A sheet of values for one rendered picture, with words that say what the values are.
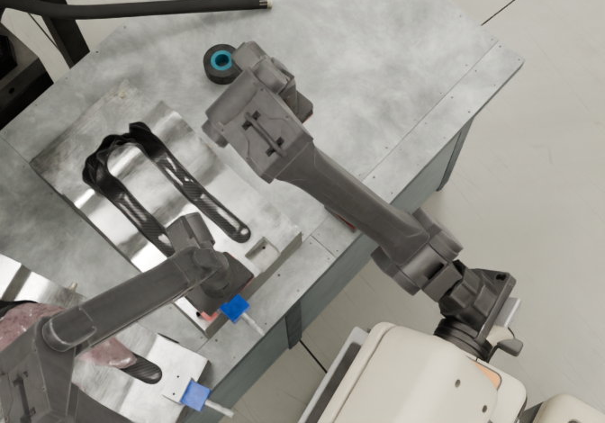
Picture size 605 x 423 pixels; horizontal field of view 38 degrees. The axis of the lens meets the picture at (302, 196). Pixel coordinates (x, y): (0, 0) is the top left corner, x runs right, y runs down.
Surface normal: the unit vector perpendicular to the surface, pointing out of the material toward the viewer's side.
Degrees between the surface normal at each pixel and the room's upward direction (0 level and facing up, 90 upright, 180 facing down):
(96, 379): 29
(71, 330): 57
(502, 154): 0
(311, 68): 0
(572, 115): 0
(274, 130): 23
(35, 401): 34
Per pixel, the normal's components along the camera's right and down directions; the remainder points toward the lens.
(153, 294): 0.76, -0.54
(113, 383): 0.36, -0.14
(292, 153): 0.44, 0.59
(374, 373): -0.59, -0.58
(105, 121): -0.01, -0.34
